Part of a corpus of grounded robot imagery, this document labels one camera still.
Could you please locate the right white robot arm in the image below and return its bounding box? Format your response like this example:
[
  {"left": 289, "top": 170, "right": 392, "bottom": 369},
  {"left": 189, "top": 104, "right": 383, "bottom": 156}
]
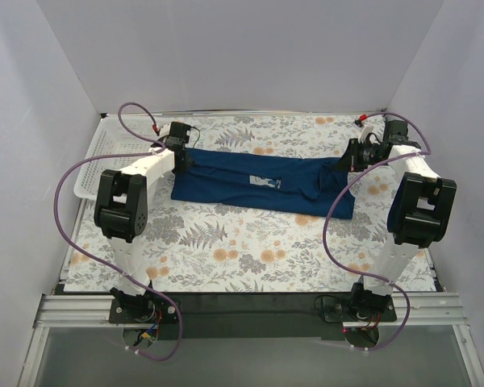
[{"left": 334, "top": 115, "right": 457, "bottom": 321}]

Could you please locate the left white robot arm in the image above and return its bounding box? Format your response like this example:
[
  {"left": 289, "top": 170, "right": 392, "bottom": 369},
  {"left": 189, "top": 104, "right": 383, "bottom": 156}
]
[{"left": 94, "top": 122, "right": 195, "bottom": 323}]

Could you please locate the floral table mat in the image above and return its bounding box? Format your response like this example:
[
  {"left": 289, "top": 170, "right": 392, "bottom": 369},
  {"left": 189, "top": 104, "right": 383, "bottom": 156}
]
[{"left": 64, "top": 112, "right": 432, "bottom": 293}]

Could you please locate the aluminium frame rail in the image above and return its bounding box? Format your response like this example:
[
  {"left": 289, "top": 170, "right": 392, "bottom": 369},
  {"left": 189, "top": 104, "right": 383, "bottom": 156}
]
[{"left": 18, "top": 292, "right": 484, "bottom": 386}]

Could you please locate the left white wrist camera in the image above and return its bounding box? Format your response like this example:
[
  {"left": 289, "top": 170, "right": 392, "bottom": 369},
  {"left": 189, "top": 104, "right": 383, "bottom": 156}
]
[{"left": 156, "top": 121, "right": 178, "bottom": 141}]

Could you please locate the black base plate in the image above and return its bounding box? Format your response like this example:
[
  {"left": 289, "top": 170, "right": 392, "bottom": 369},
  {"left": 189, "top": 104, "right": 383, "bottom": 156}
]
[{"left": 108, "top": 291, "right": 397, "bottom": 340}]

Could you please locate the blue t shirt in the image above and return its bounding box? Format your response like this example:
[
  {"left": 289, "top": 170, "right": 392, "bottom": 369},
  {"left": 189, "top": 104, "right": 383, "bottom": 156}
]
[{"left": 171, "top": 149, "right": 348, "bottom": 217}]

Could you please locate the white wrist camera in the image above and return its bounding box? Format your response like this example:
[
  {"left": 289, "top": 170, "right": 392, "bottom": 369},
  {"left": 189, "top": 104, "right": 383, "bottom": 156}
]
[
  {"left": 156, "top": 121, "right": 178, "bottom": 141},
  {"left": 353, "top": 114, "right": 373, "bottom": 143}
]

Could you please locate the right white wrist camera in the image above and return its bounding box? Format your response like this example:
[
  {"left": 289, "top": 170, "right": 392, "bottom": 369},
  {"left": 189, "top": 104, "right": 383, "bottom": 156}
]
[{"left": 353, "top": 114, "right": 373, "bottom": 143}]

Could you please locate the white plastic basket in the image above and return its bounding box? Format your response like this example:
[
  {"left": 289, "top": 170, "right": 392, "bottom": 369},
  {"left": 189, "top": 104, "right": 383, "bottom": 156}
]
[{"left": 73, "top": 114, "right": 156, "bottom": 200}]

